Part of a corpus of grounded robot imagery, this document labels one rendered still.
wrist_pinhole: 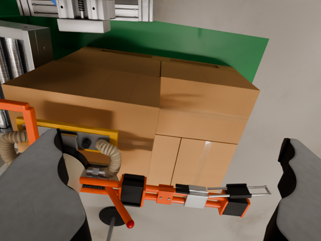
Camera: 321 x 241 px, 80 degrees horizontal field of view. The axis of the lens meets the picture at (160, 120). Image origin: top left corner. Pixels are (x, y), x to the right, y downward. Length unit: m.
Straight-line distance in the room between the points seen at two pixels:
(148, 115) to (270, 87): 1.39
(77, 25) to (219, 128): 1.00
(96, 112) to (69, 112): 0.11
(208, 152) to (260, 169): 1.16
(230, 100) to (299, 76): 0.93
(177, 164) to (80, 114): 0.87
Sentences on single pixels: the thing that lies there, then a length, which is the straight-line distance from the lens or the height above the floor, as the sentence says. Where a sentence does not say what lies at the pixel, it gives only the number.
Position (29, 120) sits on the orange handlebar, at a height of 1.20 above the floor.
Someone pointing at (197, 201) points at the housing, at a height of 1.20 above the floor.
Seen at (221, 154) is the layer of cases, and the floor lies 0.54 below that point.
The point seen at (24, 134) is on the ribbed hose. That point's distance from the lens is 0.77.
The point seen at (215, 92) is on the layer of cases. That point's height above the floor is 0.54.
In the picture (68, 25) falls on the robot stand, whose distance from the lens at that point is 0.69.
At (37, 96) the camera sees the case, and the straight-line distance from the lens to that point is 0.88.
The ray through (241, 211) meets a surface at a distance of 0.77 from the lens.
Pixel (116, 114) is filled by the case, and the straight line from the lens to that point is 0.79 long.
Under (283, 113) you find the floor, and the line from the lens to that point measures 2.15.
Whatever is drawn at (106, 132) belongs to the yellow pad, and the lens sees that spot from 0.69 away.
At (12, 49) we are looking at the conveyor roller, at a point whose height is 0.55.
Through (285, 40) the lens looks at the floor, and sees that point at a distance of 1.90.
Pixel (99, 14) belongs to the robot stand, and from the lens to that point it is 0.68.
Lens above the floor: 1.63
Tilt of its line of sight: 60 degrees down
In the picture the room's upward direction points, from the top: 179 degrees counter-clockwise
